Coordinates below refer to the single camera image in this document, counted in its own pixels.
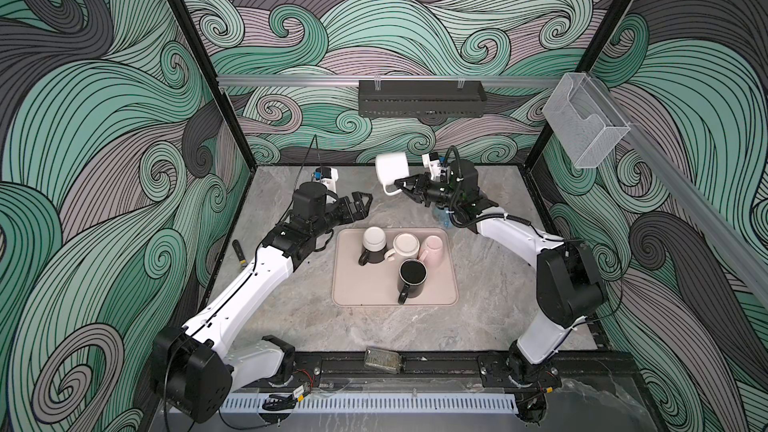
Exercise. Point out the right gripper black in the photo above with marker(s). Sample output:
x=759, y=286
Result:
x=422, y=191

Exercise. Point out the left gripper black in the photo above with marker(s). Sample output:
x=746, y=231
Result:
x=359, y=211

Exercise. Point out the white ribbed mug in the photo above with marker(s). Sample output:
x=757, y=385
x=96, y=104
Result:
x=390, y=167

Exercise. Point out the blue butterfly mug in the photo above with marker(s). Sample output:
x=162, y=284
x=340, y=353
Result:
x=442, y=217

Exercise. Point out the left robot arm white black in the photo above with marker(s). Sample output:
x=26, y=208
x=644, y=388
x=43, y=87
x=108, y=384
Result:
x=207, y=337

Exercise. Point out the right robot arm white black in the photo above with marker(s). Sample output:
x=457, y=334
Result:
x=568, y=283

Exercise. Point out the black white upside-down mug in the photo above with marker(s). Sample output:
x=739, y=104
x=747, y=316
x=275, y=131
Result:
x=374, y=246

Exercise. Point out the cream upside-down mug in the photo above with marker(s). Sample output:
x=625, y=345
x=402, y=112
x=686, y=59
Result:
x=404, y=246

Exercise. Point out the pink upside-down mug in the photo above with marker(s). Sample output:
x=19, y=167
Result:
x=432, y=251

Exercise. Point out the pink tray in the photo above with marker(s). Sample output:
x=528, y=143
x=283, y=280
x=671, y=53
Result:
x=388, y=267

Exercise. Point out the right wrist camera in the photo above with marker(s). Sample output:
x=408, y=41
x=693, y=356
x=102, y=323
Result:
x=435, y=166

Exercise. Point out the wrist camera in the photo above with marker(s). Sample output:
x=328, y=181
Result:
x=435, y=166
x=328, y=176

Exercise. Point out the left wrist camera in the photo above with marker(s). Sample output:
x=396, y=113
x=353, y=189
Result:
x=328, y=176

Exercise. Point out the black wall shelf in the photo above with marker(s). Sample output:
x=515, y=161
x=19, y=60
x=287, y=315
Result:
x=421, y=98

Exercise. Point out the aluminium wall rail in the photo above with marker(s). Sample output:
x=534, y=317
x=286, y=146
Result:
x=307, y=80

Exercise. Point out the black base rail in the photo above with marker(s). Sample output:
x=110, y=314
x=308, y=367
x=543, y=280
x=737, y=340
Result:
x=330, y=371

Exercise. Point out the clear plastic wall bin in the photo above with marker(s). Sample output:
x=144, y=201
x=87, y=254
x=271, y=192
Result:
x=585, y=118

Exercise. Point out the white slotted cable duct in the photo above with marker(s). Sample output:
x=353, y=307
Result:
x=361, y=403

